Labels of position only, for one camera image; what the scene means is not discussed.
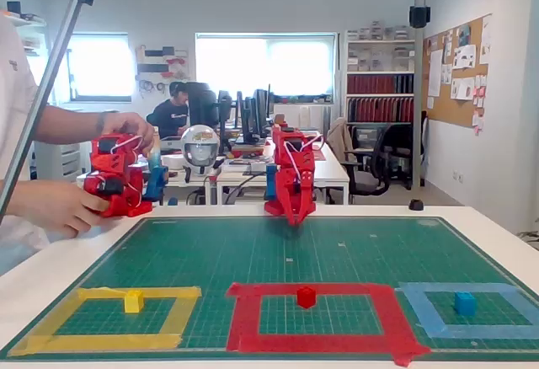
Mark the red toy brick cube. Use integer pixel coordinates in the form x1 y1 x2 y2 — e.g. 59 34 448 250
296 286 317 310

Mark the red leader arm with handle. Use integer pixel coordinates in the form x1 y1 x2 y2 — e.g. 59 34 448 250
83 132 153 218

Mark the person's left forearm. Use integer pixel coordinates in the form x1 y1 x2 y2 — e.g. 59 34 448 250
35 105 109 145

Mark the person's right forearm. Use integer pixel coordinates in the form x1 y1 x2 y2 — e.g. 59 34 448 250
0 179 33 218

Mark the red tape square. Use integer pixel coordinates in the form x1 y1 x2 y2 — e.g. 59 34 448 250
225 282 433 368

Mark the yellow toy brick cube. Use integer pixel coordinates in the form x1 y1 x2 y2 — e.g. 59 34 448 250
123 289 146 314

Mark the blue toy brick cube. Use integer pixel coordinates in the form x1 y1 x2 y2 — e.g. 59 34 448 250
453 291 478 317

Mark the blue tape square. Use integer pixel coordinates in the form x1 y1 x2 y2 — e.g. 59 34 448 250
394 281 539 341

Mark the yellow tape square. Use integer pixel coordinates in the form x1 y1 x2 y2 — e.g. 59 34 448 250
7 286 203 358

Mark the person's left hand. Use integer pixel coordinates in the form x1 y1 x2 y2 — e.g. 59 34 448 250
104 111 157 156

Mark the person's right hand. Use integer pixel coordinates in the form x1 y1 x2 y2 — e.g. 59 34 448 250
28 179 110 239

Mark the blue table clamp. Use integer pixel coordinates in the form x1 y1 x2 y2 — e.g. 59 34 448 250
142 165 170 206
264 163 280 201

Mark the green cutting mat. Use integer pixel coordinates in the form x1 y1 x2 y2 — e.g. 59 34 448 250
0 216 539 364

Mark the beige jacket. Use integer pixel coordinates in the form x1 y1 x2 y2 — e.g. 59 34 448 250
327 116 355 163

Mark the black office chair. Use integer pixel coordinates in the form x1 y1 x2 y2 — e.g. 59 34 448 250
381 122 416 191
343 124 395 204

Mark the white helmet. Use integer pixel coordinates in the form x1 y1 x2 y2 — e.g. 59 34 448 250
180 125 219 175

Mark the wide window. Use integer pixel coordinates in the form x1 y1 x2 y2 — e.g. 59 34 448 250
195 31 339 104

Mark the white round container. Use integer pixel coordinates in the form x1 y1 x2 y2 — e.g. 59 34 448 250
162 153 186 172

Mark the white bookshelf with red binders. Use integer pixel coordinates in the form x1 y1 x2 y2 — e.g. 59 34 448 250
343 27 418 126

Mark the gradient water bottle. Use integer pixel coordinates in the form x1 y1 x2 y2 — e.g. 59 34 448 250
147 139 163 172

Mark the seated person in dark shirt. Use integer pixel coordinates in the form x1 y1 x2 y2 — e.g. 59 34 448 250
146 82 190 141

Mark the upright aluminium pole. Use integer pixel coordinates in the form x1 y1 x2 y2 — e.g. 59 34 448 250
412 0 427 190

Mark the cork pin board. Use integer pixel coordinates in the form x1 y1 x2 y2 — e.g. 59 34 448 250
422 13 494 131

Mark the small window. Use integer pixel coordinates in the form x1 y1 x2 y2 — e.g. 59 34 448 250
67 33 132 104

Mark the white drawer cabinet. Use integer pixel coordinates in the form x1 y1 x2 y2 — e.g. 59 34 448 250
35 141 83 185

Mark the slanted aluminium pole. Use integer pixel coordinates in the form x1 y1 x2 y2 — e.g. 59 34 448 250
0 0 99 223

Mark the white shirt torso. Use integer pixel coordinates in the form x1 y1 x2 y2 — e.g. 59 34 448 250
0 11 54 277

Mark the white robot arm cable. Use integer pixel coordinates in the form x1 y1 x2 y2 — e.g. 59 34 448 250
284 134 325 185

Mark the white leader arm cable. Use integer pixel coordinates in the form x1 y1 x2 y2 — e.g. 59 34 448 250
109 134 143 210

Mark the wall tool board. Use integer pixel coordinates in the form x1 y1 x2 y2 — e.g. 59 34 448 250
135 44 190 94

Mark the white wall shelf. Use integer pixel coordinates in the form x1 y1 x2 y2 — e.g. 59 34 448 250
6 0 47 56

